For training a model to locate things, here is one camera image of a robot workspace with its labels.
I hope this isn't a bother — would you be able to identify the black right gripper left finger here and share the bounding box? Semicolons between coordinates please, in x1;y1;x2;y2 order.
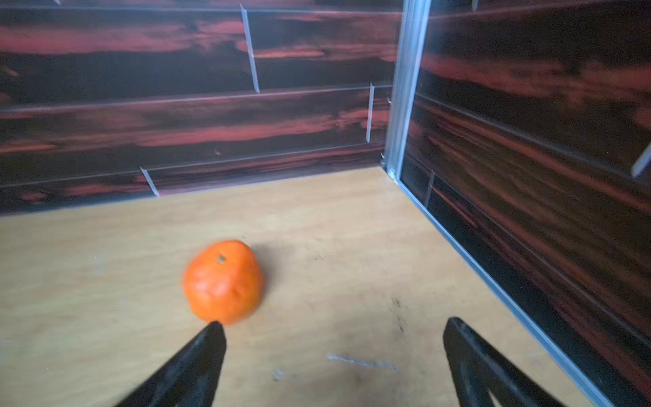
117;322;226;406

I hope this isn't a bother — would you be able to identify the aluminium corner post right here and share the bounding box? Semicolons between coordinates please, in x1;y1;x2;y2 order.
384;0;432;182

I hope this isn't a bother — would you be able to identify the orange mandarin fruit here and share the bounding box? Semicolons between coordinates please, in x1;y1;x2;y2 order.
182;240;264;326

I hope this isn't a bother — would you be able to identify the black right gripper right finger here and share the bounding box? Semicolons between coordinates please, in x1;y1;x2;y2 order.
443;317;562;406

